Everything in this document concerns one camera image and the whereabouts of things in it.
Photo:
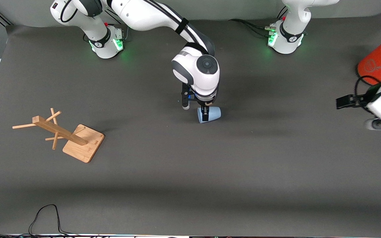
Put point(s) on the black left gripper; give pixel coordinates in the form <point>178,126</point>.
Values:
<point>361,98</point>

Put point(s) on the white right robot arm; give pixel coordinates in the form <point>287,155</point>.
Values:
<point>144,13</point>

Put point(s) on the light blue cup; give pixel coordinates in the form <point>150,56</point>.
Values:
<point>214,114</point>

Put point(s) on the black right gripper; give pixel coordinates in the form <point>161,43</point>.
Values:
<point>205,106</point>

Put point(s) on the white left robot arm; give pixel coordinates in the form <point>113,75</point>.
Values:
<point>289,29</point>

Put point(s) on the orange cylinder can grey lid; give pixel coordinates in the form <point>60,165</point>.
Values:
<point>375,64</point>

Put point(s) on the wooden mug tree stand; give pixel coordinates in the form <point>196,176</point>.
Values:
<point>83,147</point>

